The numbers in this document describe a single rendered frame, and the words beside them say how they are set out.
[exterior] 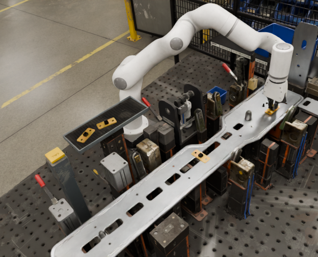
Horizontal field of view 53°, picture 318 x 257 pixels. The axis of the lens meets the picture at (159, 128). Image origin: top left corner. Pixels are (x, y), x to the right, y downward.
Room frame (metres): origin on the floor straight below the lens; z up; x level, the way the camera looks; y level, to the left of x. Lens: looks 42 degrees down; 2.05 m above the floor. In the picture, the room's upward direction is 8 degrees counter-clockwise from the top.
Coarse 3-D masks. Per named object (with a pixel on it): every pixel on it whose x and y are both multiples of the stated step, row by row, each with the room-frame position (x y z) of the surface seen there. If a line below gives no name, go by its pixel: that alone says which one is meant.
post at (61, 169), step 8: (48, 160) 0.91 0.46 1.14; (64, 160) 0.91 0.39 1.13; (56, 168) 0.88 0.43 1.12; (64, 168) 0.90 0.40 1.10; (56, 176) 0.89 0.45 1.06; (64, 176) 0.89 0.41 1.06; (72, 176) 0.91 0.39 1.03; (64, 184) 0.89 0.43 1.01; (72, 184) 0.91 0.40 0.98; (64, 192) 0.91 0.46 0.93; (72, 192) 0.90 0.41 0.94; (80, 192) 0.92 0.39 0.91; (72, 200) 0.89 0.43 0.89; (80, 200) 0.91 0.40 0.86; (72, 208) 0.91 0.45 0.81; (80, 208) 0.90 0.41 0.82; (80, 216) 0.89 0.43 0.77; (88, 216) 0.91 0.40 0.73
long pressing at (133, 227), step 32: (256, 96) 1.31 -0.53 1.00; (288, 96) 1.28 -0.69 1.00; (224, 128) 1.10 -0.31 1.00; (256, 128) 1.07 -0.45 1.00; (224, 160) 0.91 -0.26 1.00; (128, 192) 0.81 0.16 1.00; (96, 224) 0.68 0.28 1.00; (128, 224) 0.66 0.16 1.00; (64, 256) 0.57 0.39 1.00; (96, 256) 0.55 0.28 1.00
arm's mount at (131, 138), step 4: (148, 120) 1.51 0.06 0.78; (148, 124) 1.47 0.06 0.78; (152, 124) 1.47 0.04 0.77; (124, 136) 1.38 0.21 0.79; (128, 136) 1.38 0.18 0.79; (132, 136) 1.37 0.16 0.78; (136, 136) 1.37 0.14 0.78; (140, 136) 1.37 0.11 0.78; (128, 140) 1.34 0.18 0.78; (132, 140) 1.34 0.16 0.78; (136, 140) 1.35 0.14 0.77; (140, 140) 1.37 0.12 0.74; (128, 144) 1.35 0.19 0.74; (132, 144) 1.33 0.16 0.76; (136, 144) 1.35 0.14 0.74; (128, 148) 1.35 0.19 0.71; (132, 148) 1.35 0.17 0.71; (136, 148) 1.34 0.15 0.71
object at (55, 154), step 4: (56, 148) 0.95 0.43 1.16; (48, 152) 0.94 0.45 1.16; (52, 152) 0.93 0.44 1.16; (56, 152) 0.93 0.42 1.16; (60, 152) 0.93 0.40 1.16; (48, 156) 0.92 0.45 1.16; (52, 156) 0.91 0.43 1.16; (56, 156) 0.91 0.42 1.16; (60, 156) 0.91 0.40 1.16; (52, 160) 0.89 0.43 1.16; (56, 160) 0.89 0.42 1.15
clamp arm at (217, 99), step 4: (216, 92) 1.25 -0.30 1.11; (212, 96) 1.25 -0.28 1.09; (216, 96) 1.24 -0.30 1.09; (216, 100) 1.23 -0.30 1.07; (220, 100) 1.25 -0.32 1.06; (216, 104) 1.23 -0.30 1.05; (220, 104) 1.24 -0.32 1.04; (216, 108) 1.23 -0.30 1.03; (220, 108) 1.24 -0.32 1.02; (216, 112) 1.23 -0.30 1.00; (220, 112) 1.22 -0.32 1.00
